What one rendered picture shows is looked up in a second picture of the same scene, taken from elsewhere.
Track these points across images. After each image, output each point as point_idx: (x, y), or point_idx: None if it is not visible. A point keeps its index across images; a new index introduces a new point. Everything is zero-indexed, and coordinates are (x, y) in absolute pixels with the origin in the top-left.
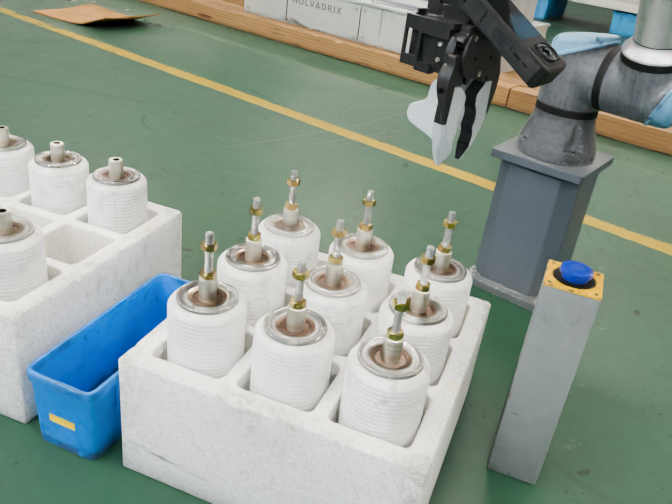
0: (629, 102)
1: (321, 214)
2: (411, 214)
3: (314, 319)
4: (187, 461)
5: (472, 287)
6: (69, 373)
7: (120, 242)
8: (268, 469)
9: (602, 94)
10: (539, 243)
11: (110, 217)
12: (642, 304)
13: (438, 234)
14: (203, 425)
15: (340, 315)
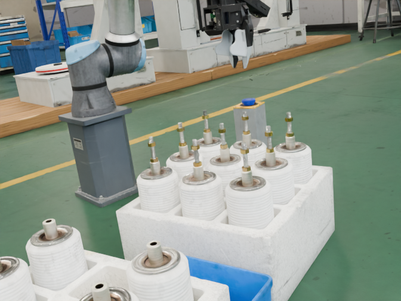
0: (128, 63)
1: None
2: (5, 220)
3: (265, 160)
4: (293, 267)
5: (111, 205)
6: None
7: (113, 261)
8: (309, 227)
9: (115, 65)
10: (126, 154)
11: (82, 261)
12: (142, 166)
13: (40, 212)
14: (295, 233)
15: None
